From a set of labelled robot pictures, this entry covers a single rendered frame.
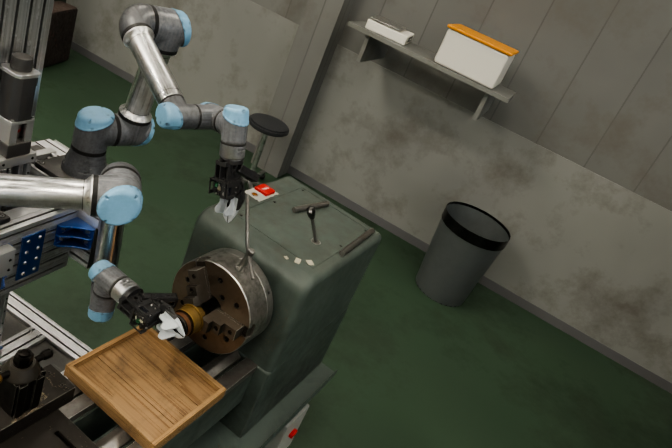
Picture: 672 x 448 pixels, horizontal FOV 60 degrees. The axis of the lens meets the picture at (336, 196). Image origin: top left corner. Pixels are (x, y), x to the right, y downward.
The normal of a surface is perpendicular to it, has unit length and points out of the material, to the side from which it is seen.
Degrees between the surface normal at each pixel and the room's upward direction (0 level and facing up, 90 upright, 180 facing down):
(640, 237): 90
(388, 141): 90
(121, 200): 90
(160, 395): 0
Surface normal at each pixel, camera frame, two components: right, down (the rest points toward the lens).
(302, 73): -0.39, 0.26
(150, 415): 0.36, -0.84
